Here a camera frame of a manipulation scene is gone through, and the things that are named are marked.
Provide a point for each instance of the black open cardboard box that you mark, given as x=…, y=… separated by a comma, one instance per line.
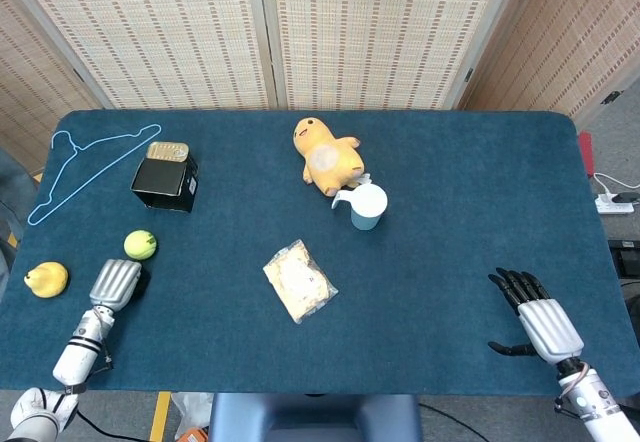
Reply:
x=160, y=179

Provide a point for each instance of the gold tin can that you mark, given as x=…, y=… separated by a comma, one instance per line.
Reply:
x=167, y=152

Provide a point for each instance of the woven bamboo screen panel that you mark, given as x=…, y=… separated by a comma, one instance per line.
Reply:
x=35, y=97
x=565, y=47
x=150, y=37
x=390, y=37

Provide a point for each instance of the crumpled clear plastic bag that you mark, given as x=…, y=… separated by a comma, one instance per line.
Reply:
x=192, y=412

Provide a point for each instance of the orange object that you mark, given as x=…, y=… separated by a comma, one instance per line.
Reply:
x=194, y=435

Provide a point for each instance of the white power strip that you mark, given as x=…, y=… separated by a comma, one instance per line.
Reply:
x=612, y=207

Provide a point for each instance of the green tennis ball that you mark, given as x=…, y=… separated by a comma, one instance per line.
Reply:
x=140, y=245

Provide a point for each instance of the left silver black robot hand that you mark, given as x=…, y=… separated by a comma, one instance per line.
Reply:
x=114, y=283

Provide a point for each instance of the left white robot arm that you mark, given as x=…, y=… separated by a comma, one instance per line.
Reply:
x=80, y=347

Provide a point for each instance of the dark blue table cloth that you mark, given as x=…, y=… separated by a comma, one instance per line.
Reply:
x=450, y=242

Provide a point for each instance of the red flat object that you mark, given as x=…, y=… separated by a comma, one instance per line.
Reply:
x=586, y=154

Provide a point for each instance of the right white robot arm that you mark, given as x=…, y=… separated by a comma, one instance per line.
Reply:
x=595, y=402

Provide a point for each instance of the blue robot torso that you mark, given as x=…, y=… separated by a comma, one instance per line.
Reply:
x=315, y=419

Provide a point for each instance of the yellow plush toy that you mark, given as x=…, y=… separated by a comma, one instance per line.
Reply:
x=327, y=157

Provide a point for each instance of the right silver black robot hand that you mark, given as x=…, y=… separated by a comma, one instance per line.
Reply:
x=547, y=324

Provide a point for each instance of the yellow toy pear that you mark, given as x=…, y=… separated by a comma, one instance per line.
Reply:
x=47, y=279

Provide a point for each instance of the black floor device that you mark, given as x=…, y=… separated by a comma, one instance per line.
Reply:
x=627, y=259

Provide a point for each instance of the clear plastic snack bag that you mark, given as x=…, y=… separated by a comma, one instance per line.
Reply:
x=300, y=282

